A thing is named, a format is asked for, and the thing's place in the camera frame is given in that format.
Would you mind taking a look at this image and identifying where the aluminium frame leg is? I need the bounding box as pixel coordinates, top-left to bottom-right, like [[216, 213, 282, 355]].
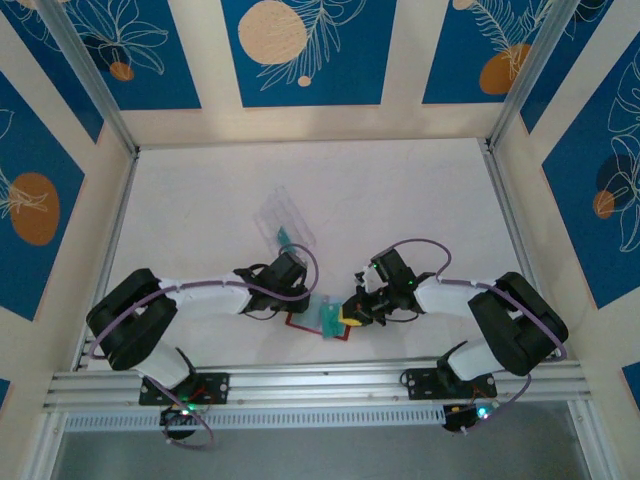
[[567, 399, 601, 480], [27, 409, 69, 480]]

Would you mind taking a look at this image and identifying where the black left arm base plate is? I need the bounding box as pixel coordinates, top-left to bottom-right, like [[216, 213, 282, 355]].
[[138, 372, 231, 406]]

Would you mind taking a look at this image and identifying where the aluminium frame post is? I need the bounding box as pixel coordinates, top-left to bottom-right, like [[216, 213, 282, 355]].
[[487, 0, 574, 151], [34, 0, 141, 156]]

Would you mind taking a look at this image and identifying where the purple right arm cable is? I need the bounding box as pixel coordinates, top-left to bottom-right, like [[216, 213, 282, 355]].
[[369, 238, 570, 434]]

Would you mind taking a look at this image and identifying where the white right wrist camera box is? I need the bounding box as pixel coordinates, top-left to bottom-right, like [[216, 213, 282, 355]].
[[353, 266, 379, 296]]

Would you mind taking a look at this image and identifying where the clear plastic bag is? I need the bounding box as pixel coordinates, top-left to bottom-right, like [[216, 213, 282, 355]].
[[252, 187, 319, 251]]

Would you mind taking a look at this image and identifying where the aluminium side rail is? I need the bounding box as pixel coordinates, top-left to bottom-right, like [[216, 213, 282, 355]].
[[72, 149, 141, 372], [478, 139, 564, 361]]

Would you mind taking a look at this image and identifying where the black controller board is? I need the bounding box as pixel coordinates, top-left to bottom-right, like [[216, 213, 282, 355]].
[[158, 399, 201, 441], [442, 402, 497, 435]]

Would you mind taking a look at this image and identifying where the aluminium table edge rail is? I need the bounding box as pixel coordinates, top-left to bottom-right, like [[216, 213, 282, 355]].
[[42, 355, 594, 412]]

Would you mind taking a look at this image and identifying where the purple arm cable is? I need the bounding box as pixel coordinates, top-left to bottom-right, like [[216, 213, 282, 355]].
[[369, 238, 570, 434], [88, 243, 321, 449]]

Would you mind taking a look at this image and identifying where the red leather card holder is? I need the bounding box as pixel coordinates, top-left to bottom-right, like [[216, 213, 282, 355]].
[[284, 293, 351, 344]]

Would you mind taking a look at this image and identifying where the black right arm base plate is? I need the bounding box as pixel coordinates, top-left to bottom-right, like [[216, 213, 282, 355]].
[[399, 367, 499, 401]]

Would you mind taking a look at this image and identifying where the grey slotted cable duct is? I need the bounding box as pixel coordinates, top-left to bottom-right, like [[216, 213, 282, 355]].
[[63, 405, 447, 432]]

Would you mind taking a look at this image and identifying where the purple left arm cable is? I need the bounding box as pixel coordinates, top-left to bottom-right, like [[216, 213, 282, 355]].
[[88, 243, 321, 449]]

